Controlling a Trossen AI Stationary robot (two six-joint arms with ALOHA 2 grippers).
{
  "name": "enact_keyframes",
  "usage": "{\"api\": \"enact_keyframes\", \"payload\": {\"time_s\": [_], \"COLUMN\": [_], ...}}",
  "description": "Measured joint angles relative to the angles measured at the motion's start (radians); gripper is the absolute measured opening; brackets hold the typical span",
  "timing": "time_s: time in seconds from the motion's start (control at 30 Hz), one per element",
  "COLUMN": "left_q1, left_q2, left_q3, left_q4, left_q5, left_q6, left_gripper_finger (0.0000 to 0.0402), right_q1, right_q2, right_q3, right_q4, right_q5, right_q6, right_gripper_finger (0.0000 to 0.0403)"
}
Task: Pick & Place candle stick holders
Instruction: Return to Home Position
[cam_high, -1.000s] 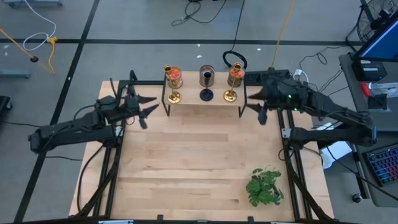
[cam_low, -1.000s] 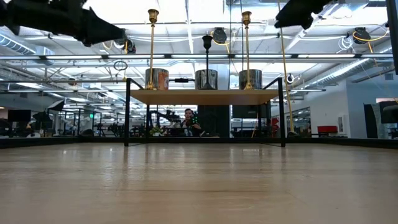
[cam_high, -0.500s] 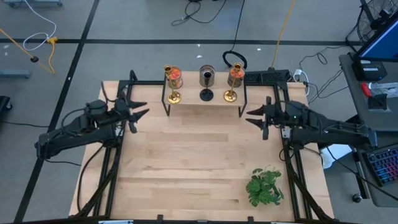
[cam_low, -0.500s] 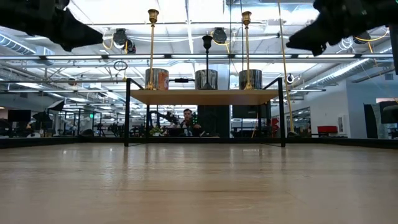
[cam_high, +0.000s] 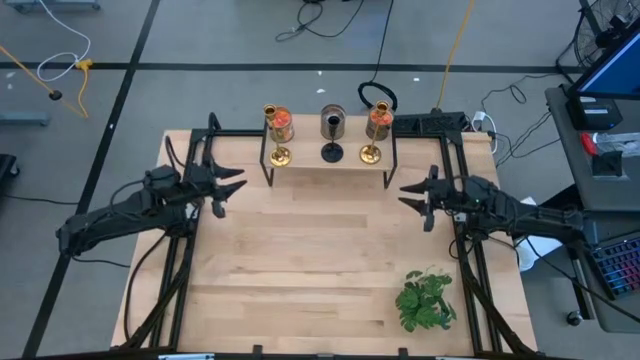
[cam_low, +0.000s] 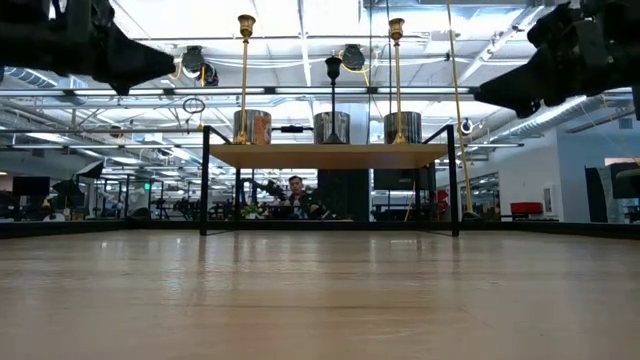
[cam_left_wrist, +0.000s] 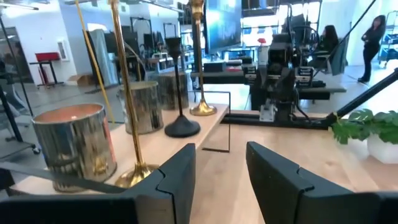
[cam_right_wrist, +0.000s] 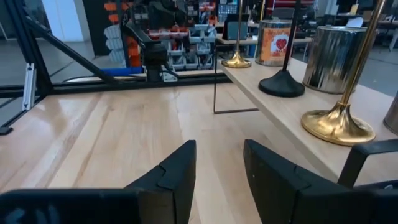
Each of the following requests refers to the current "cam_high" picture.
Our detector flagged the gold candlestick holder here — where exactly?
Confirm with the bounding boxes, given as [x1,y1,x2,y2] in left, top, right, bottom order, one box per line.
[262,103,293,168]
[358,100,392,166]

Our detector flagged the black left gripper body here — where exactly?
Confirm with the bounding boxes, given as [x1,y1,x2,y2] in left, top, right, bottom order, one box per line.
[182,162,220,204]

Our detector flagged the black coiled cable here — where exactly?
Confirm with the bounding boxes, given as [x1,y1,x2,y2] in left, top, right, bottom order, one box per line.
[356,0,399,113]

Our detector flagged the grey floor bar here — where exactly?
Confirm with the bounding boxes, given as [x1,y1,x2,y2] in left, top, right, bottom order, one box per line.
[0,110,51,127]

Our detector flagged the laptop with rainbow keyboard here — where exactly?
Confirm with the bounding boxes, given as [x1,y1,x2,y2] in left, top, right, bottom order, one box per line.
[588,230,640,302]

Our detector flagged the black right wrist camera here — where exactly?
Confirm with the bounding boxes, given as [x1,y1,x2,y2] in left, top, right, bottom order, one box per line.
[467,174,501,201]

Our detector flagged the red handled tool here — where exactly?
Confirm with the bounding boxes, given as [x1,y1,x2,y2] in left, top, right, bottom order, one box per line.
[579,131,600,157]

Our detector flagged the black candlestick holder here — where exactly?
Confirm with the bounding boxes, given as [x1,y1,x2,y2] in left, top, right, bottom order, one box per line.
[320,113,345,164]

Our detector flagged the black desktop box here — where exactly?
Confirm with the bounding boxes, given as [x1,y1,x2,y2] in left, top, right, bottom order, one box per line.
[566,94,625,132]

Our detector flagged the computer monitor blue screen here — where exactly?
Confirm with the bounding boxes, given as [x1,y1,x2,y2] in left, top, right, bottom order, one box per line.
[568,19,640,101]

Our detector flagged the orange candle glass jar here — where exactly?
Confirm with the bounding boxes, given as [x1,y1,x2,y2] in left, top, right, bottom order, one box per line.
[269,106,296,145]
[365,106,395,142]

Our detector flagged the green plant white pot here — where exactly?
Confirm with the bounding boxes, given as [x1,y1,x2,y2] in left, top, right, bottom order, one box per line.
[394,265,458,334]

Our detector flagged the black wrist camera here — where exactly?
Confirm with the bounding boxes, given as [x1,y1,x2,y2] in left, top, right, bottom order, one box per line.
[143,164,182,191]
[467,174,501,201]

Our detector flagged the yellow power cable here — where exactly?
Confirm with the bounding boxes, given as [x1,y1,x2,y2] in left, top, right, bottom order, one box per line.
[435,0,476,112]

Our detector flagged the black floor equipment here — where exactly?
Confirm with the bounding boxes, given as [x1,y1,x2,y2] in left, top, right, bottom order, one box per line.
[0,152,21,184]

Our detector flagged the silver frame bracket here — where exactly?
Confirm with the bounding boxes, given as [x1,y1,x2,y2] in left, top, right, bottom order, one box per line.
[157,352,216,360]

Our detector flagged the silver mercury glass jar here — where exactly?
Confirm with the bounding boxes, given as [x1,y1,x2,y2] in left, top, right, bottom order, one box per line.
[319,103,348,142]

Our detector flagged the white floor cable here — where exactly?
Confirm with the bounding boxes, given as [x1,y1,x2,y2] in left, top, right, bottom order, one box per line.
[36,0,93,84]

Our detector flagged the black floor fan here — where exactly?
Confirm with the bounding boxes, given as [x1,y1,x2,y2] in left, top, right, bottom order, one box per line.
[569,0,640,69]

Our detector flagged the grey desk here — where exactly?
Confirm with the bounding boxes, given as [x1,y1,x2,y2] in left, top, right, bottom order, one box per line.
[543,85,640,335]

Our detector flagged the black floor cable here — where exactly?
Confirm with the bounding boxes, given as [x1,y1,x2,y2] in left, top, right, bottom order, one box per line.
[274,0,367,43]

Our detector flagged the black aluminium frame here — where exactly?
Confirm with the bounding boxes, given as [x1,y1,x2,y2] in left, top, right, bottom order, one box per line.
[119,111,539,360]

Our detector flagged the black square cup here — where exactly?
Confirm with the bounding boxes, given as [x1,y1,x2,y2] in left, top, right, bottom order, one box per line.
[591,149,626,179]

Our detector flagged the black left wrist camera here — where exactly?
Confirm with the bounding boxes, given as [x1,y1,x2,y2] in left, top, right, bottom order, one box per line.
[143,164,182,191]

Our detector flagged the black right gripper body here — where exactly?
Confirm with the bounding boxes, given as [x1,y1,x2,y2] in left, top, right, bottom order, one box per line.
[429,174,470,214]

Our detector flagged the grey cart base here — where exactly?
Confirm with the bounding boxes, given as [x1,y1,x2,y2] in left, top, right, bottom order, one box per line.
[3,0,102,14]

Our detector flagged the wooden shelf riser black legs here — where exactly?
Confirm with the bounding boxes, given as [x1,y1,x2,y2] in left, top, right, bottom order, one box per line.
[258,113,399,190]

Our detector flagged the black power strip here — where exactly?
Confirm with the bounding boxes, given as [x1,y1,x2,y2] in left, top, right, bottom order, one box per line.
[391,110,470,136]

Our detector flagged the yellow extension cord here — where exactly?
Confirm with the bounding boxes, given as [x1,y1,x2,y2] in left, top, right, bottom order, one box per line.
[0,44,95,120]

